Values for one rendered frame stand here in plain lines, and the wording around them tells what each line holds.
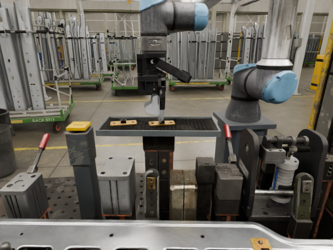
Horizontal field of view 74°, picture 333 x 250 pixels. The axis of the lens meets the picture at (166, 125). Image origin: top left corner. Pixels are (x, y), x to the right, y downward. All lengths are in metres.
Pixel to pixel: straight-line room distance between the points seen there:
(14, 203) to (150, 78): 0.48
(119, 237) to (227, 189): 0.29
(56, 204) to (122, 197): 0.67
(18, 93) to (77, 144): 3.87
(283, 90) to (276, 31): 0.19
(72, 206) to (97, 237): 0.62
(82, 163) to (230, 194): 0.47
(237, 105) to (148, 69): 0.45
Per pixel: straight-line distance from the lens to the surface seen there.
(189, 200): 0.58
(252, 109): 0.97
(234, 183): 0.62
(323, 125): 3.69
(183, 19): 0.67
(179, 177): 0.59
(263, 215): 0.70
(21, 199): 0.70
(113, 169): 0.58
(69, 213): 1.14
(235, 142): 0.96
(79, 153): 0.77
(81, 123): 0.77
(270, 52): 0.85
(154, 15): 0.64
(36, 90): 4.48
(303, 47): 7.57
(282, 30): 0.85
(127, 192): 0.57
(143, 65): 0.66
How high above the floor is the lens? 1.40
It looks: 20 degrees down
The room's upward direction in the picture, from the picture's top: straight up
